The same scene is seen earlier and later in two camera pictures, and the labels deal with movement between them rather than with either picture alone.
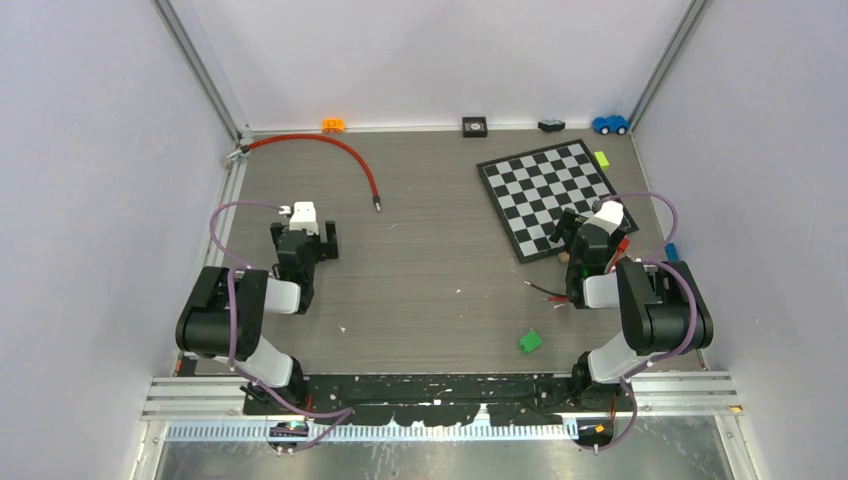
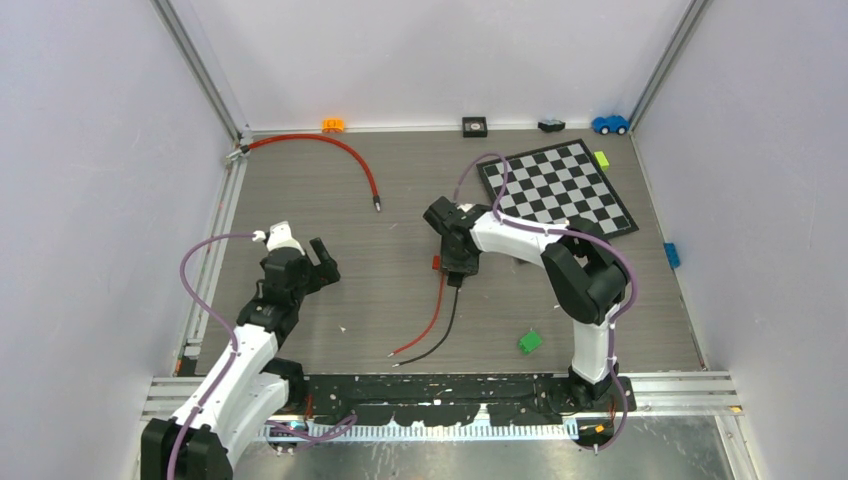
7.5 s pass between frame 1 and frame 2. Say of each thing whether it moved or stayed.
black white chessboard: stayed
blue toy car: stayed
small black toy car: stayed
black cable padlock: moved
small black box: stayed
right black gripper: moved
